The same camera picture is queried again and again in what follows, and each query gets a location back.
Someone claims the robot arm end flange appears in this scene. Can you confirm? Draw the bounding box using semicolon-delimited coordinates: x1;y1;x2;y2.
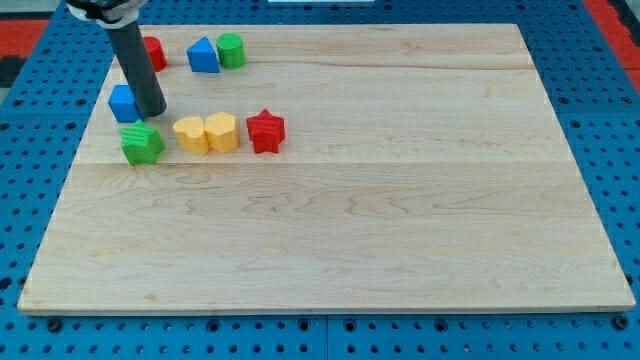
65;0;148;29

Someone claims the blue cube block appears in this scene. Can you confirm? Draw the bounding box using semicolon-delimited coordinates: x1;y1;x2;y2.
108;84;144;123

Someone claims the light wooden board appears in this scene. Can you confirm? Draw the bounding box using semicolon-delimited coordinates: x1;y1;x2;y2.
18;24;635;316

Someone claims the red star block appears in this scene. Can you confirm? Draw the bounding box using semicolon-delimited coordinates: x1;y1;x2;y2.
246;109;286;154

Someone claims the yellow pentagon block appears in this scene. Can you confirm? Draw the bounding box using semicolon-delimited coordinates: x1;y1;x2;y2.
205;112;239;153

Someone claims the yellow heart block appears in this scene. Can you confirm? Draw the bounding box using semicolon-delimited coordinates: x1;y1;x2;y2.
173;116;209;156

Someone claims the green cylinder block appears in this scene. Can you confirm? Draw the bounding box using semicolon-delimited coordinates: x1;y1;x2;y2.
216;32;246;69

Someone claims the blue triangular prism block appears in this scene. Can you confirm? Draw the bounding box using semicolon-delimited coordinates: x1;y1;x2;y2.
186;37;220;73

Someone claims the green star block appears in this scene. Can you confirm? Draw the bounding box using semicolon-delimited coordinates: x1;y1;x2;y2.
119;120;165;166

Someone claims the red cylinder block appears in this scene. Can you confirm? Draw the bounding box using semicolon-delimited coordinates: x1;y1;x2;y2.
143;36;168;72

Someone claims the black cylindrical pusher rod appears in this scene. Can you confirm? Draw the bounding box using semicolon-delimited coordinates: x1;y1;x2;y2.
106;20;167;117

